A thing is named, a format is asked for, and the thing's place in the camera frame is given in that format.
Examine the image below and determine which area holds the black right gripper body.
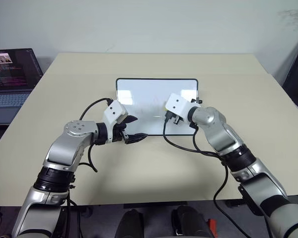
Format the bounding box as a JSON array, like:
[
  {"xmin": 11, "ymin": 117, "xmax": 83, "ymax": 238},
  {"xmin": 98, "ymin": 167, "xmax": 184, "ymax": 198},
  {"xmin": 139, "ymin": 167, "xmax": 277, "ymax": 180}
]
[{"xmin": 164, "ymin": 110, "xmax": 184, "ymax": 126}]

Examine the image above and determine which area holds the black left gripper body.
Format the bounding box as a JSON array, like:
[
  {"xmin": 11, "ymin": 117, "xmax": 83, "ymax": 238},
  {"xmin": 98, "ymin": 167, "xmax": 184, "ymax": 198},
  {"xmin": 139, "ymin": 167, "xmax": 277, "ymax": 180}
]
[{"xmin": 111, "ymin": 121, "xmax": 129, "ymax": 144}]

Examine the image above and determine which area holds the black-framed small whiteboard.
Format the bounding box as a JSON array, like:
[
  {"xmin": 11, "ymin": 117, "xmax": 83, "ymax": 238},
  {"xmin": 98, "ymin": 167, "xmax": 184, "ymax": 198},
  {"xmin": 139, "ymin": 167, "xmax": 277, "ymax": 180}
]
[{"xmin": 115, "ymin": 78, "xmax": 200, "ymax": 136}]

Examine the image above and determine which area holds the dark rounded shape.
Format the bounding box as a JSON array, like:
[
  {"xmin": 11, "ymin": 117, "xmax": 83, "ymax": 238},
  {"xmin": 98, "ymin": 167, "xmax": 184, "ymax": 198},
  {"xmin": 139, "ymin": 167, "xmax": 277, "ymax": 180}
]
[
  {"xmin": 172, "ymin": 205, "xmax": 216, "ymax": 238},
  {"xmin": 115, "ymin": 209, "xmax": 146, "ymax": 238}
]

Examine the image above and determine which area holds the open grey laptop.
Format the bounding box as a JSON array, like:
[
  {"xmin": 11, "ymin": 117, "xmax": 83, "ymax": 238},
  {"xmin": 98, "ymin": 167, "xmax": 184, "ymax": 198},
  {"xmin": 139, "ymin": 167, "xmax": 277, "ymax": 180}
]
[{"xmin": 0, "ymin": 48, "xmax": 44, "ymax": 126}]

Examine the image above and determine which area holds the small red object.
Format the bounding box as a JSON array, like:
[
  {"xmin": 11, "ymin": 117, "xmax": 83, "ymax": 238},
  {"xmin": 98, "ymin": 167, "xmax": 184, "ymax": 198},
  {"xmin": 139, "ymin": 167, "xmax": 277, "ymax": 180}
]
[{"xmin": 208, "ymin": 218, "xmax": 218, "ymax": 238}]

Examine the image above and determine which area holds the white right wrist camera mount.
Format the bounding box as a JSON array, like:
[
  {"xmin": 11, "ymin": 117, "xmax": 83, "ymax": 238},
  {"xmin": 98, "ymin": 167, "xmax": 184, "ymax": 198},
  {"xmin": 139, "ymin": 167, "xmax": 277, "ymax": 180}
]
[{"xmin": 164, "ymin": 93, "xmax": 201, "ymax": 122}]

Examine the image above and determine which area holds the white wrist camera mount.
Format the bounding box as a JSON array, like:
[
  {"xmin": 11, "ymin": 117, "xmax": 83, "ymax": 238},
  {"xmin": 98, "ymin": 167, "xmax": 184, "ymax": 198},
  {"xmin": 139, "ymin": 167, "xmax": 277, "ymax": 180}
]
[
  {"xmin": 164, "ymin": 93, "xmax": 201, "ymax": 122},
  {"xmin": 103, "ymin": 100, "xmax": 129, "ymax": 144}
]

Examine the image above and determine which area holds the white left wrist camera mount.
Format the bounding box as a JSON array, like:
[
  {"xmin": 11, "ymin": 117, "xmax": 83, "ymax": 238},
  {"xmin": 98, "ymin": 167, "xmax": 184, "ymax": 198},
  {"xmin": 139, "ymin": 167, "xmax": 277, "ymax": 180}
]
[{"xmin": 103, "ymin": 100, "xmax": 129, "ymax": 144}]

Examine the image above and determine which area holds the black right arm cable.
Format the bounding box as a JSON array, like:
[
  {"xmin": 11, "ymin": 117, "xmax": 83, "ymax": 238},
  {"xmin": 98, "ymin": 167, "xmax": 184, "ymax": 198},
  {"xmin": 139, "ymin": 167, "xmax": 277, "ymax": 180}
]
[{"xmin": 162, "ymin": 98, "xmax": 225, "ymax": 159}]

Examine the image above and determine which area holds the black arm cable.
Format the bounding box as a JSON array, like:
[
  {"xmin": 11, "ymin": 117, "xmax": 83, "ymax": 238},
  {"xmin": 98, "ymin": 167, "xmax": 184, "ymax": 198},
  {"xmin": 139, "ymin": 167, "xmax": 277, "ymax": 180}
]
[
  {"xmin": 78, "ymin": 98, "xmax": 114, "ymax": 173},
  {"xmin": 162, "ymin": 98, "xmax": 225, "ymax": 159}
]

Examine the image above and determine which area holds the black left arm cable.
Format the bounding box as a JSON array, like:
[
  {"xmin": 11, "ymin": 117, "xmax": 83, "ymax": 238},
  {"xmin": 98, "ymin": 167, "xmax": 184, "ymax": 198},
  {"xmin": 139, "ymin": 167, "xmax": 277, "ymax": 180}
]
[{"xmin": 78, "ymin": 98, "xmax": 114, "ymax": 173}]

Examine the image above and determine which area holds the black hanging cable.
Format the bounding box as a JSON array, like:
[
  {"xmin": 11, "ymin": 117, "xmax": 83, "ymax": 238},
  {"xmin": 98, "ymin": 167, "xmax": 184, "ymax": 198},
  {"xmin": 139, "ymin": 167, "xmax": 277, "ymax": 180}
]
[{"xmin": 213, "ymin": 161, "xmax": 250, "ymax": 238}]

